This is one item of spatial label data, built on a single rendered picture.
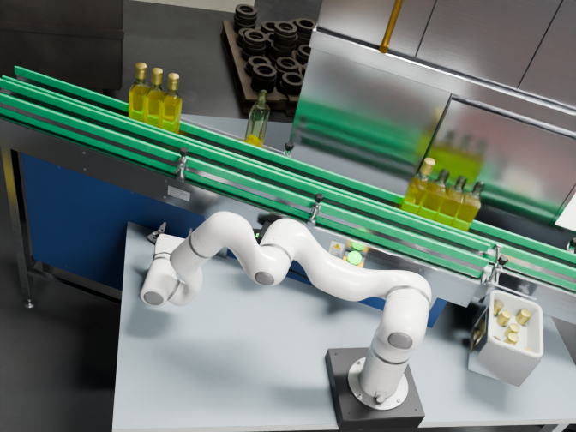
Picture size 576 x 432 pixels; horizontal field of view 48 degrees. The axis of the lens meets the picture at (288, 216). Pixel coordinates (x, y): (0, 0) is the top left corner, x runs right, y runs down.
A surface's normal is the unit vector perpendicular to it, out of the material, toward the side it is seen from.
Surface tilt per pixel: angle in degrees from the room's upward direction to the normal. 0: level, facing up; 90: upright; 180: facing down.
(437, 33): 90
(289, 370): 0
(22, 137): 90
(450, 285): 90
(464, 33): 90
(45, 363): 0
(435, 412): 0
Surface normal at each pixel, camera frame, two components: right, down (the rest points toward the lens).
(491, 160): -0.27, 0.62
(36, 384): 0.19, -0.71
